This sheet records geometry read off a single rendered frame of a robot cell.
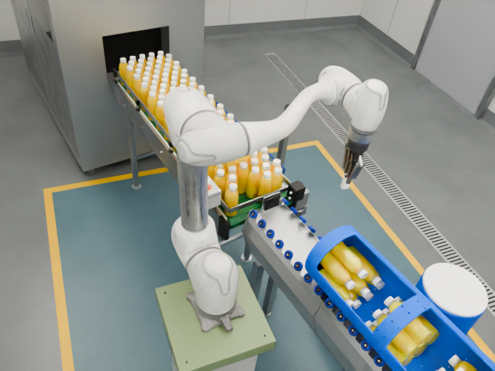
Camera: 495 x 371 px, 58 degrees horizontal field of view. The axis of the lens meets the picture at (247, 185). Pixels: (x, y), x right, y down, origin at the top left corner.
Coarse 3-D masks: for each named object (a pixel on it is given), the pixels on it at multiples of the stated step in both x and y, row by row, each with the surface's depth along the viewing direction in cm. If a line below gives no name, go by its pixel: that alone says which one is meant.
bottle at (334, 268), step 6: (330, 252) 193; (324, 258) 191; (330, 258) 190; (336, 258) 191; (324, 264) 190; (330, 264) 188; (336, 264) 188; (342, 264) 189; (330, 270) 188; (336, 270) 186; (342, 270) 186; (336, 276) 186; (342, 276) 184; (348, 276) 185; (342, 282) 185
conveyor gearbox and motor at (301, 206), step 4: (308, 192) 260; (304, 196) 260; (308, 196) 262; (300, 200) 260; (304, 200) 263; (296, 204) 261; (300, 204) 263; (304, 204) 266; (296, 208) 264; (300, 208) 267; (304, 208) 268; (300, 212) 266; (304, 212) 277
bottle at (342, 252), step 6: (336, 246) 190; (342, 246) 189; (336, 252) 189; (342, 252) 187; (348, 252) 187; (342, 258) 187; (348, 258) 185; (354, 258) 185; (348, 264) 185; (354, 264) 183; (360, 264) 184; (348, 270) 186; (354, 270) 183; (360, 270) 182
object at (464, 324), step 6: (420, 282) 200; (420, 288) 199; (426, 294) 194; (438, 306) 190; (444, 312) 188; (450, 318) 189; (456, 318) 188; (462, 318) 187; (468, 318) 187; (474, 318) 188; (456, 324) 190; (462, 324) 190; (468, 324) 191; (462, 330) 193; (468, 330) 197
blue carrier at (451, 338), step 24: (336, 240) 185; (360, 240) 187; (312, 264) 188; (384, 264) 191; (384, 288) 194; (408, 288) 183; (360, 312) 192; (408, 312) 162; (432, 312) 176; (384, 336) 164; (456, 336) 170; (384, 360) 169; (432, 360) 176; (480, 360) 163
